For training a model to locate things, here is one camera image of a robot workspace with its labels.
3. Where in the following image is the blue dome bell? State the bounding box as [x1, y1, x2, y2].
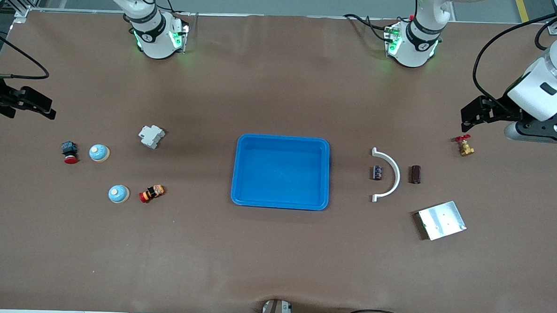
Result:
[108, 184, 131, 204]
[89, 144, 111, 163]

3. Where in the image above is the blue plastic tray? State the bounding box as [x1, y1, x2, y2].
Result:
[230, 133, 332, 211]

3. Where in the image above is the red mushroom pushbutton blue base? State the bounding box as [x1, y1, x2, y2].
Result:
[61, 141, 80, 165]

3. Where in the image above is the silver metal plate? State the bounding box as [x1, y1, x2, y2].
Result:
[415, 199, 468, 243]

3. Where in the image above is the white circuit breaker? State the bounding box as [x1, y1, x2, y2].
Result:
[138, 124, 166, 150]

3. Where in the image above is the red emergency stop orange body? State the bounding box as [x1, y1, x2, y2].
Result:
[138, 184, 166, 205]

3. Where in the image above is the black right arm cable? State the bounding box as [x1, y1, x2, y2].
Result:
[0, 24, 52, 80]

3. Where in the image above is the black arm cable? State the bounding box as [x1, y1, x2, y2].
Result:
[471, 10, 557, 113]
[0, 24, 52, 80]

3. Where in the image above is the brass valve red handle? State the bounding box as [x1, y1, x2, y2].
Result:
[453, 134, 476, 157]

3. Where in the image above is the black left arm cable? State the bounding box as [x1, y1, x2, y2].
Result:
[471, 10, 557, 113]

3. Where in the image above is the white curved plastic bracket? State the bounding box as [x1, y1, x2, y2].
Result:
[370, 147, 402, 203]

